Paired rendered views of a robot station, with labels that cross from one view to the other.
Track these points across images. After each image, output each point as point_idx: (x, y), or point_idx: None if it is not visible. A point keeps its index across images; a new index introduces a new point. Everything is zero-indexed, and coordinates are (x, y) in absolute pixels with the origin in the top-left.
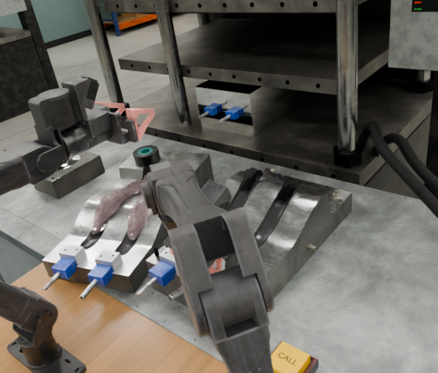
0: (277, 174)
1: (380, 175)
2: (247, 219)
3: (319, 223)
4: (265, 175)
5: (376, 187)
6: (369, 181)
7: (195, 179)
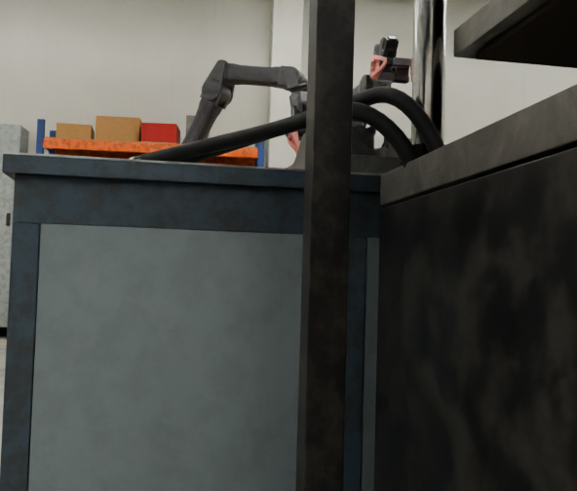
0: (360, 126)
1: (408, 214)
2: (217, 61)
3: (302, 161)
4: (373, 132)
5: (403, 236)
6: (392, 206)
7: (271, 67)
